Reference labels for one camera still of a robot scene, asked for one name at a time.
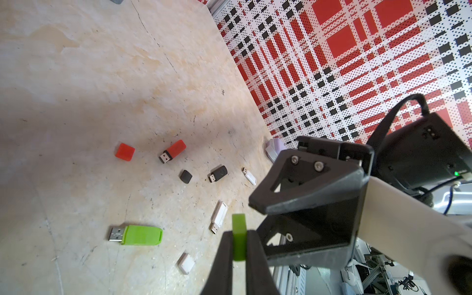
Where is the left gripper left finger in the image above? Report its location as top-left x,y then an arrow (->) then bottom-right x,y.
201,231 -> 234,295

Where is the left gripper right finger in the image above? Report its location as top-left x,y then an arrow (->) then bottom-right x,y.
246,230 -> 280,295

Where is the black usb drive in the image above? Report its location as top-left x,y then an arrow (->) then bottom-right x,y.
208,165 -> 228,183

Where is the lavender tray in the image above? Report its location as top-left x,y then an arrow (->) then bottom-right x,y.
265,138 -> 287,162

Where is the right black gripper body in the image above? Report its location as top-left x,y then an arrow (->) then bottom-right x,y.
248,136 -> 374,269

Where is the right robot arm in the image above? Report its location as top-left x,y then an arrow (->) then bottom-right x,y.
249,93 -> 472,295

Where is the red usb cap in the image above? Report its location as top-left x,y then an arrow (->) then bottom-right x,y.
115,143 -> 135,162

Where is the green usb drive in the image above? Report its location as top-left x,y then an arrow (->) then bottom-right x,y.
108,225 -> 163,246

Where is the white usb cap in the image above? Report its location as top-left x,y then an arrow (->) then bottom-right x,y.
177,253 -> 195,275

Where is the red usb drive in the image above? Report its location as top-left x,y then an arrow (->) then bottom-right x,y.
159,140 -> 186,163

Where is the small white usb drive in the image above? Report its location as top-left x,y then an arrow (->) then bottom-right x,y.
242,167 -> 257,186

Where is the black usb cap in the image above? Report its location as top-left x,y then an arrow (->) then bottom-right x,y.
179,170 -> 192,184

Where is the green usb cap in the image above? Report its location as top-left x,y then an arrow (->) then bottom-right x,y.
232,213 -> 247,261

